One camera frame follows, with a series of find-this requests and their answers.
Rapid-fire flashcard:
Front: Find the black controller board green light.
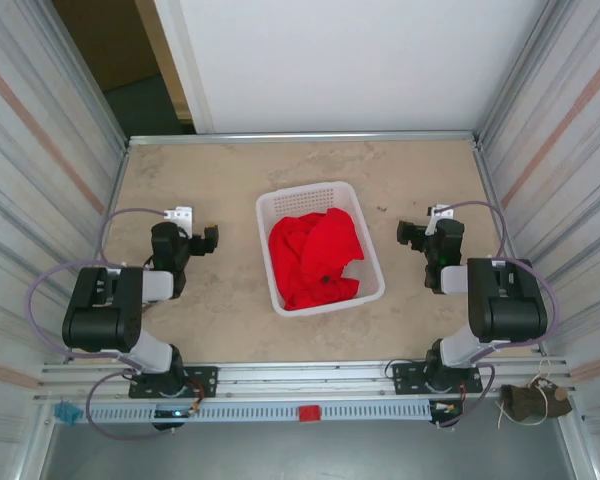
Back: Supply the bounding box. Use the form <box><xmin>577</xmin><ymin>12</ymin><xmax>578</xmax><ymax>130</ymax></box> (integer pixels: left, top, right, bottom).
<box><xmin>152</xmin><ymin>407</ymin><xmax>187</xmax><ymax>432</ymax></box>

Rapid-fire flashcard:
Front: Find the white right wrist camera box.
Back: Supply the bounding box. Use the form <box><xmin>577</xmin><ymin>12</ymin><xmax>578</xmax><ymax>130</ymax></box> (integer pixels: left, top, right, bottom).
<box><xmin>426</xmin><ymin>203</ymin><xmax>456</xmax><ymax>236</ymax></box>

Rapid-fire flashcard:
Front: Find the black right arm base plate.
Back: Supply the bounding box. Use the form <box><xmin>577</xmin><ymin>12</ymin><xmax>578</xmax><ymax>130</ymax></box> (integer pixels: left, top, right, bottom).
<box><xmin>390</xmin><ymin>360</ymin><xmax>483</xmax><ymax>396</ymax></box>

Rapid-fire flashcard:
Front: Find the brown cloth pouch with string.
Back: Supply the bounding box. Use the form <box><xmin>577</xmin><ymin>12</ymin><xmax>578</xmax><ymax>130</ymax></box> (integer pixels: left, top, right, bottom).
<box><xmin>496</xmin><ymin>358</ymin><xmax>575</xmax><ymax>427</ymax></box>

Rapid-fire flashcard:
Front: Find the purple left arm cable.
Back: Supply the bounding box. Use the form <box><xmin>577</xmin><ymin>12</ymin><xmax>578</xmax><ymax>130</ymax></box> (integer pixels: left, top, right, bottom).
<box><xmin>25</xmin><ymin>205</ymin><xmax>181</xmax><ymax>441</ymax></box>

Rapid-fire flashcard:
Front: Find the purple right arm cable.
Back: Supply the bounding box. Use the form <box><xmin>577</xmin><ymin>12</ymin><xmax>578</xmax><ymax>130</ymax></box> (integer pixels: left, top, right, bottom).
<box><xmin>432</xmin><ymin>200</ymin><xmax>561</xmax><ymax>429</ymax></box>

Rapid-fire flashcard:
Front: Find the red t-shirt with bear print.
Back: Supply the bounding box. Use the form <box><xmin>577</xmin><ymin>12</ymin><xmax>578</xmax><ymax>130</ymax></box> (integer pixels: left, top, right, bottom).
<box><xmin>268</xmin><ymin>207</ymin><xmax>366</xmax><ymax>311</ymax></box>

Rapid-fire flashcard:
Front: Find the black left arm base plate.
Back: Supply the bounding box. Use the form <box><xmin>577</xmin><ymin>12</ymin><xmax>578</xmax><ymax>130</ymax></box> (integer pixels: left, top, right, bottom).
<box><xmin>128</xmin><ymin>365</ymin><xmax>219</xmax><ymax>400</ymax></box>

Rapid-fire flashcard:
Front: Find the blue tape piece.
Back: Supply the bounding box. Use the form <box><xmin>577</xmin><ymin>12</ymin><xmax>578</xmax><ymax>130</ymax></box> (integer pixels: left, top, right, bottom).
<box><xmin>53</xmin><ymin>401</ymin><xmax>80</xmax><ymax>426</ymax></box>

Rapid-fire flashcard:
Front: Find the white door frame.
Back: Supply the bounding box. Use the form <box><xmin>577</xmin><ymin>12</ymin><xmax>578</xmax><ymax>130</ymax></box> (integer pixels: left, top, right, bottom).
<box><xmin>152</xmin><ymin>0</ymin><xmax>215</xmax><ymax>135</ymax></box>

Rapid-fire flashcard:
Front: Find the white slotted cable duct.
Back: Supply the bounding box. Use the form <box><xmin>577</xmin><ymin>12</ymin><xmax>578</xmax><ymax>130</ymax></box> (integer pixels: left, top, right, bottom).
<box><xmin>82</xmin><ymin>402</ymin><xmax>434</xmax><ymax>424</ymax></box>

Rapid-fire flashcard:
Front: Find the white perforated plastic basket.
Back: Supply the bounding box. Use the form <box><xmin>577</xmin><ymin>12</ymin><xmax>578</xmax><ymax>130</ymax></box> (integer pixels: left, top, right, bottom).
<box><xmin>255</xmin><ymin>181</ymin><xmax>386</xmax><ymax>318</ymax></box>

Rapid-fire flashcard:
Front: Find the white wire connector cluster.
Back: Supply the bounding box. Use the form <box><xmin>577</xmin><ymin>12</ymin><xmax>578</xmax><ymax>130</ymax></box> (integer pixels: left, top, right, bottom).
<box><xmin>429</xmin><ymin>399</ymin><xmax>465</xmax><ymax>429</ymax></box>

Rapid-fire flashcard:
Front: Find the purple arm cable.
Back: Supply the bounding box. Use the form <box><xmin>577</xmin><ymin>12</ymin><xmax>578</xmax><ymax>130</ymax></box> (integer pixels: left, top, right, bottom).
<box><xmin>25</xmin><ymin>205</ymin><xmax>181</xmax><ymax>441</ymax></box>
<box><xmin>432</xmin><ymin>200</ymin><xmax>561</xmax><ymax>429</ymax></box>

